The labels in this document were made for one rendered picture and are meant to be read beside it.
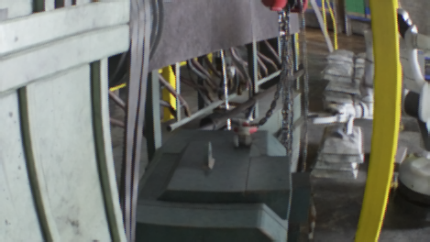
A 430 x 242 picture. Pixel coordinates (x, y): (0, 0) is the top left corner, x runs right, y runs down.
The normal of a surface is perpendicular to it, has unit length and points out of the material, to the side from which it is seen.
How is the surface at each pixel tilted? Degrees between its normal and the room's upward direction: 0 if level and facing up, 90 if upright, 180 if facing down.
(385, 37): 90
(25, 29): 90
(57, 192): 90
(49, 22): 90
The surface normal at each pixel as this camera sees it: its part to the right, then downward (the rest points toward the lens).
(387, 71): -0.45, 0.26
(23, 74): 0.89, 0.11
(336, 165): -0.38, -0.17
